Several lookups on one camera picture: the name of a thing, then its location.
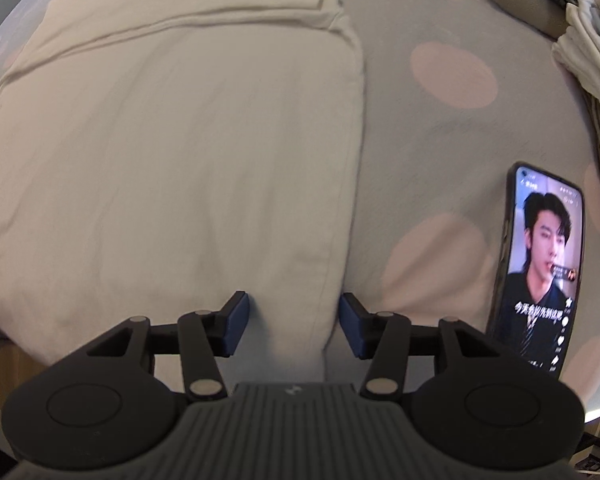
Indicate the black smartphone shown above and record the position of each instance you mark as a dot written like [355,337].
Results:
[540,270]

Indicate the grey pink-dotted bedsheet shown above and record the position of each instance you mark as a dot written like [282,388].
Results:
[430,160]

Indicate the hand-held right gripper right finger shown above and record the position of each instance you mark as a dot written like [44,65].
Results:
[352,325]

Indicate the white t-shirt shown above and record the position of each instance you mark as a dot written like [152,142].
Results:
[180,170]

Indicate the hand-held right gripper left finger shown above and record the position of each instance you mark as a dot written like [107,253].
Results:
[237,321]

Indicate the stack of folded white clothes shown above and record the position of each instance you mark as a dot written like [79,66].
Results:
[592,50]

